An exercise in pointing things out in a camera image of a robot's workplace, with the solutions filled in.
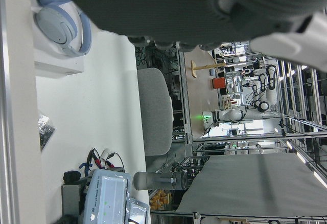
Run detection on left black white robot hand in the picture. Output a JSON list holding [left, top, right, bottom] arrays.
[[56, 0, 327, 73]]

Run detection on small bag of screws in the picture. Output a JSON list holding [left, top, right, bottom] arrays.
[[38, 114, 56, 153]]

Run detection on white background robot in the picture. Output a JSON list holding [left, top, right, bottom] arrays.
[[203, 64, 278, 130]]

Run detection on light blue headphones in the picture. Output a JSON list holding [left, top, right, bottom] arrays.
[[33, 0, 92, 57]]

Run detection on wooden stand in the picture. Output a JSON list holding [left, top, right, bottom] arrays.
[[190, 60, 227, 79]]

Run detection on red black clip leads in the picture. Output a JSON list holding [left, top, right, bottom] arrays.
[[86, 148, 126, 171]]

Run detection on orange bin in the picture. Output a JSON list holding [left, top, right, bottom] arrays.
[[212, 77, 227, 89]]

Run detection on green conveyor belt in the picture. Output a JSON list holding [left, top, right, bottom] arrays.
[[0, 0, 20, 224]]

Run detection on grey finned metal box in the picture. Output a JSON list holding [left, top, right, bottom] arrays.
[[61, 184, 83, 216]]

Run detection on grey teach pendant touchscreen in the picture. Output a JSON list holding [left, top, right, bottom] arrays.
[[126, 199, 150, 224], [78, 169, 132, 224]]

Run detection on white cardboard box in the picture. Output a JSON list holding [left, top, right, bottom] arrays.
[[33, 47, 85, 78]]

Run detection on grey office chair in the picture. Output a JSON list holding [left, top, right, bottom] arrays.
[[137, 68, 174, 157]]

